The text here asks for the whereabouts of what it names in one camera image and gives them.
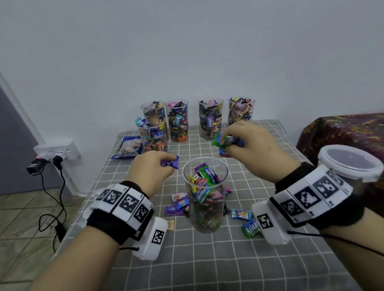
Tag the person's right hand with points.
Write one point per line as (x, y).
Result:
(264, 152)

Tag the person's left hand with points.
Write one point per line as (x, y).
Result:
(148, 172)

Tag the purple candy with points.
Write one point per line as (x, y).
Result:
(172, 162)

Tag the blue candy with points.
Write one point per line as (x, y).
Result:
(234, 143)

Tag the green candy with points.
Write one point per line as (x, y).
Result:
(219, 139)

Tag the small transparent plastic jar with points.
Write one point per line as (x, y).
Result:
(154, 110)
(241, 109)
(211, 118)

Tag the tall transparent plastic jar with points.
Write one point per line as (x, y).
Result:
(178, 122)

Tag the pile of colourful candies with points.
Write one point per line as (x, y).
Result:
(250, 228)

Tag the person's right forearm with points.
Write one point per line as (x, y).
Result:
(367, 253)

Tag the person's left forearm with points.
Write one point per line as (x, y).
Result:
(70, 274)

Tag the blue snack packet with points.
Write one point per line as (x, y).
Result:
(127, 148)

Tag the black marker-tagged left wristband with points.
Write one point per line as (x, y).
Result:
(121, 212)

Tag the black marker-tagged wristband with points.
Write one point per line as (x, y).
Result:
(121, 212)
(315, 198)

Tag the black marker-tagged right wristband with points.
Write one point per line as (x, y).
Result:
(315, 198)

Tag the dark patterned cloth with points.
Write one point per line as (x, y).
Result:
(360, 133)

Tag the black power plug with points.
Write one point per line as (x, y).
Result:
(35, 167)

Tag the grey door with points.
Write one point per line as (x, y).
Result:
(2, 139)

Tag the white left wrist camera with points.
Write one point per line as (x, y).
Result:
(152, 238)

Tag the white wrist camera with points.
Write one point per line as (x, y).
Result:
(152, 238)
(269, 222)

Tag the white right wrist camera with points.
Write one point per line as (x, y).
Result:
(269, 222)

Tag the white wall socket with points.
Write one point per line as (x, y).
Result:
(56, 151)

